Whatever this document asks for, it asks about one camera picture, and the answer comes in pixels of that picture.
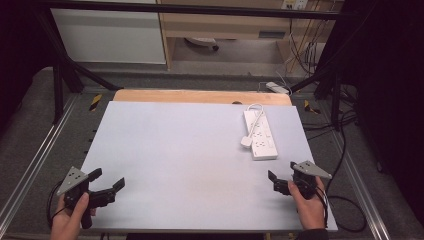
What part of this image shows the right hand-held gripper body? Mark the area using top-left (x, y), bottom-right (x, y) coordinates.
top-left (273, 160), bottom-right (334, 201)

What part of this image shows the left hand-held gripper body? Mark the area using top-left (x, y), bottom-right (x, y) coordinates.
top-left (55, 166), bottom-right (117, 230)

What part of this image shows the person's right hand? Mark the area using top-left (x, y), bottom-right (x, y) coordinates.
top-left (287, 176), bottom-right (330, 231)

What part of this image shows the person's left hand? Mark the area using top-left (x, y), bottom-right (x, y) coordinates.
top-left (49, 192), bottom-right (98, 240)

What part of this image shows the white plug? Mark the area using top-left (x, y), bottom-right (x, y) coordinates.
top-left (240, 134), bottom-right (254, 149)

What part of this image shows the black yellow striped tape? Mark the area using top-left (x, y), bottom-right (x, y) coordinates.
top-left (88, 93), bottom-right (103, 113)
top-left (303, 99), bottom-right (321, 115)

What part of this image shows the person's dark right sleeve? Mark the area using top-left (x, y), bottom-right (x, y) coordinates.
top-left (295, 227), bottom-right (331, 240)

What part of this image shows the black metal stand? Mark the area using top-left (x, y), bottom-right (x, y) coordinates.
top-left (289, 61), bottom-right (345, 132)
top-left (33, 6), bottom-right (125, 125)

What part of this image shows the small white floor power strip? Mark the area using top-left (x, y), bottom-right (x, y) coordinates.
top-left (265, 81), bottom-right (291, 96)

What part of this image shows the wooden board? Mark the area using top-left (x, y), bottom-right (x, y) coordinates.
top-left (113, 88), bottom-right (293, 107)

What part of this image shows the dark curtain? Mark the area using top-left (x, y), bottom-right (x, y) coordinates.
top-left (0, 0), bottom-right (56, 129)
top-left (328, 0), bottom-right (424, 228)

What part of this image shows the white cabinet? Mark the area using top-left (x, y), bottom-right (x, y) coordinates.
top-left (50, 0), bottom-right (167, 65)

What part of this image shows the white object under desk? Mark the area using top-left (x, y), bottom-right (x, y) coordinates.
top-left (184, 36), bottom-right (221, 52)

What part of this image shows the wooden desk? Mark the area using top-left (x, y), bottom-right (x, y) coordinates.
top-left (156, 0), bottom-right (345, 71)

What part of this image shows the black metal crossbar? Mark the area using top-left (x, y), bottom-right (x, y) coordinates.
top-left (33, 0), bottom-right (355, 22)

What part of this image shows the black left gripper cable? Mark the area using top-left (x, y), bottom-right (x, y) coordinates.
top-left (46, 181), bottom-right (68, 230)

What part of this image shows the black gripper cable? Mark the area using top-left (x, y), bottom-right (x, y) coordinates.
top-left (313, 186), bottom-right (368, 234)
top-left (46, 181), bottom-right (68, 230)

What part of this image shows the black floor cable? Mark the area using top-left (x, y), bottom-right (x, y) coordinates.
top-left (301, 108), bottom-right (359, 198)

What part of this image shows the aluminium rail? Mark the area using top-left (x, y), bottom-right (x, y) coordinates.
top-left (328, 131), bottom-right (392, 240)
top-left (0, 94), bottom-right (80, 232)

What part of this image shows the white power strip cable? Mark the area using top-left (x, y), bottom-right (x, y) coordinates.
top-left (245, 102), bottom-right (266, 141)

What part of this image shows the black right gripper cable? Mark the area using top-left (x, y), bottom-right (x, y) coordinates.
top-left (313, 186), bottom-right (368, 234)

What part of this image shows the bundle of hanging cables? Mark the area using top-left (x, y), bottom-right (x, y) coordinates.
top-left (287, 18), bottom-right (330, 77)

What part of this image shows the white wall outlet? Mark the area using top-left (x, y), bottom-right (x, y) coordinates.
top-left (281, 0), bottom-right (309, 11)

